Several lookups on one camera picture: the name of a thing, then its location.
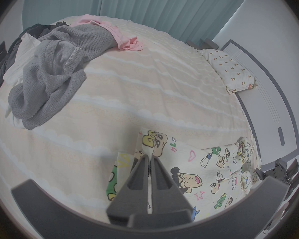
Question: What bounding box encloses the pink garment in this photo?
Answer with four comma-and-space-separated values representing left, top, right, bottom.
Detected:
72, 14, 144, 51

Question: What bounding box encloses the grey knitted garment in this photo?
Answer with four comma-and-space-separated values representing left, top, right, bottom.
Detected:
7, 24, 117, 130

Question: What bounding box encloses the bed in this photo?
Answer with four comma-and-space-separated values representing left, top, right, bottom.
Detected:
0, 15, 299, 230

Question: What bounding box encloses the white knitted garment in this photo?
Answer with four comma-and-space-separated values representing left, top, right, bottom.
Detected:
2, 33, 41, 127

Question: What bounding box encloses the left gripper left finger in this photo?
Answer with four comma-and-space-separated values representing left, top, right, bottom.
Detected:
107, 155, 150, 225

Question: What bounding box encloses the white printed pillow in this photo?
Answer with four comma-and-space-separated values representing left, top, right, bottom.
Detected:
199, 48, 257, 95

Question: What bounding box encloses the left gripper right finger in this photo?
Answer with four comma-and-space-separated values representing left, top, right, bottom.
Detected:
150, 156, 193, 222

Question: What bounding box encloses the dark grey garment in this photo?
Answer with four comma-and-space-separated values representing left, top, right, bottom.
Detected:
0, 47, 18, 91

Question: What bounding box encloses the grey bedside table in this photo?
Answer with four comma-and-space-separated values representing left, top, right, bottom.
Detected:
186, 38, 219, 50

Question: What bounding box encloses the black garment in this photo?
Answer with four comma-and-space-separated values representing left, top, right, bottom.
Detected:
8, 21, 71, 57

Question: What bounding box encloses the blue-green curtain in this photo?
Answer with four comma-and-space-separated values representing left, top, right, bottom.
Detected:
22, 0, 105, 32
97, 0, 255, 46

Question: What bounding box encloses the white printed pyjama top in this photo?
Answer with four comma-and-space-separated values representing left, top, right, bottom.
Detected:
106, 127, 262, 221

